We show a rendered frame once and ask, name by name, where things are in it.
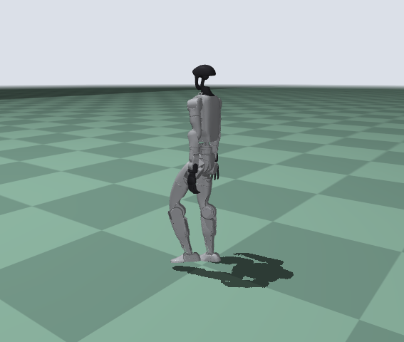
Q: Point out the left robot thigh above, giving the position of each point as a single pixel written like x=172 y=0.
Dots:
x=180 y=186

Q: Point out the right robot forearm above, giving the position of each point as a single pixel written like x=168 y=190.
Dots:
x=215 y=145

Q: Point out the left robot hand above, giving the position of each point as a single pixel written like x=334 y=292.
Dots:
x=191 y=180

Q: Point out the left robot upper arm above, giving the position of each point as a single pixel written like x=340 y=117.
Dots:
x=194 y=106

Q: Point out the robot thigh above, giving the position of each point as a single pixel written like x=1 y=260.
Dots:
x=180 y=186
x=204 y=186

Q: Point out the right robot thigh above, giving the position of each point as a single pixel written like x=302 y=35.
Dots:
x=204 y=186

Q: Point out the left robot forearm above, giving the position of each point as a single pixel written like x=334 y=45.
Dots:
x=194 y=149

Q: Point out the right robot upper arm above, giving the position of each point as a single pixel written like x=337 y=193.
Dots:
x=220 y=101

